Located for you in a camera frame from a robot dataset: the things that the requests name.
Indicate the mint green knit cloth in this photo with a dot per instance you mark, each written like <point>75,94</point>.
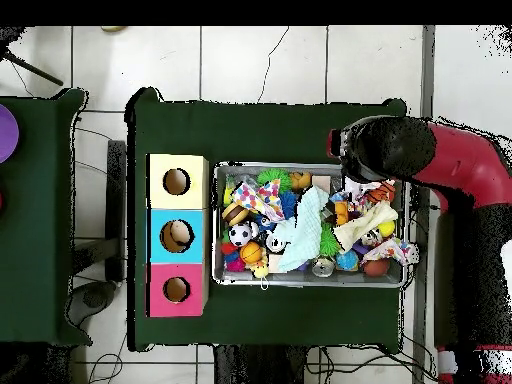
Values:
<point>304,228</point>

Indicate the dark green tablecloth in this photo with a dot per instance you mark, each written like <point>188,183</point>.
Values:
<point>200,128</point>

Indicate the dark green side table cloth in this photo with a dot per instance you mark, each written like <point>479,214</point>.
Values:
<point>40,240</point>

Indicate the cream cloth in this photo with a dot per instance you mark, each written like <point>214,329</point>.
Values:
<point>364,226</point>

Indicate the small orange basketball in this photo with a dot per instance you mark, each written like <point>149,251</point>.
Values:
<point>250,254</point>

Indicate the red-brown ball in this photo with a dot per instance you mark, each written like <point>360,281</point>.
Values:
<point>376,266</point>

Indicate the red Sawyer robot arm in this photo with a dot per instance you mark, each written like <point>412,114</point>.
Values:
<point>464,164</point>

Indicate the green spiky ball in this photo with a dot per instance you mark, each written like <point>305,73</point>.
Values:
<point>328,240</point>

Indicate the shallow clear mesh bin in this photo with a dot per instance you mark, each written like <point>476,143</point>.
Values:
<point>304,280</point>

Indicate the wooden burger toy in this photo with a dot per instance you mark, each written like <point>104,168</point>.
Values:
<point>234,214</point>

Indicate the small soccer ball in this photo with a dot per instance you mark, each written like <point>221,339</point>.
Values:
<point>238,234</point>

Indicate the purple object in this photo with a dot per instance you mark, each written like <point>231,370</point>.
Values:
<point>6,134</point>

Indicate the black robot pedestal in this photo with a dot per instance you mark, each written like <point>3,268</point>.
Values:
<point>264,368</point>

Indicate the black tripod leg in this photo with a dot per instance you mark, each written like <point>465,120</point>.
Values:
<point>36,70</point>

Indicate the colourful polka-dot cloth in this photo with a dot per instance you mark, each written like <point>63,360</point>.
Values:
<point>258,198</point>

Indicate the black floor stand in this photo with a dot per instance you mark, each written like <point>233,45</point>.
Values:
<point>116,208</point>

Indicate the yellow duck toy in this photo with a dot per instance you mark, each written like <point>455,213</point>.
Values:
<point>261,272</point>

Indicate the wooden box with three holes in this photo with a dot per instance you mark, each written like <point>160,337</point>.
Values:
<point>196,224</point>

